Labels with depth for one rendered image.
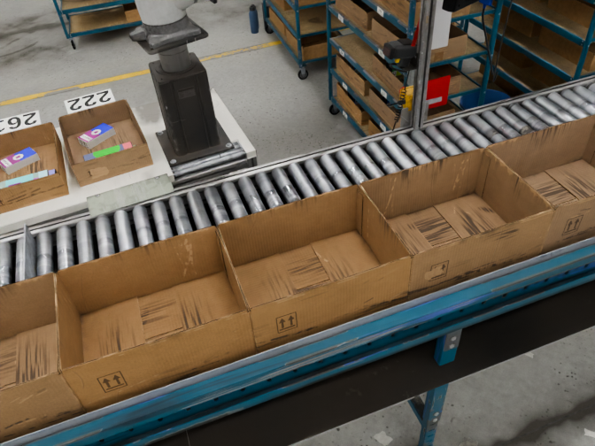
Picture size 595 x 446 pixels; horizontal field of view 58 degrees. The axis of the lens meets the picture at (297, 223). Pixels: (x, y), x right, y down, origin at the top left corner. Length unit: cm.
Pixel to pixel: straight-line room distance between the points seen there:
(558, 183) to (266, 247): 91
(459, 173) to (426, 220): 17
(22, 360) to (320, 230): 80
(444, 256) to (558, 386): 120
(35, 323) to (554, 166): 155
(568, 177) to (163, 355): 129
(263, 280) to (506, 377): 126
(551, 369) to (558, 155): 96
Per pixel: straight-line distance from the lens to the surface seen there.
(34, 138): 244
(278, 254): 147
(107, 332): 142
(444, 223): 158
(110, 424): 125
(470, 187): 167
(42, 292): 143
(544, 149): 178
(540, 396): 236
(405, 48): 206
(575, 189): 179
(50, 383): 122
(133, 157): 211
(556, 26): 320
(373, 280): 124
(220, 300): 140
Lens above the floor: 195
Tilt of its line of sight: 43 degrees down
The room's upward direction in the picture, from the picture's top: 5 degrees counter-clockwise
